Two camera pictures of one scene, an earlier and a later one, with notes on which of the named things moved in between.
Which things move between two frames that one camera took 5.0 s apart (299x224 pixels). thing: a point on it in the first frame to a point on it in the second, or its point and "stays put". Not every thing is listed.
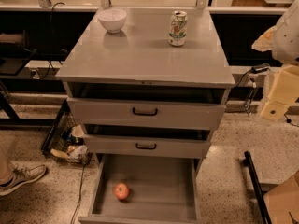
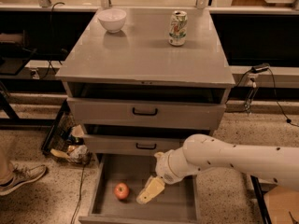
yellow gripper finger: x=264 y=42 to x=172 y=165
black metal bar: x=249 y=164 stays put
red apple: x=121 y=190 stays put
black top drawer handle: x=145 y=113 stays put
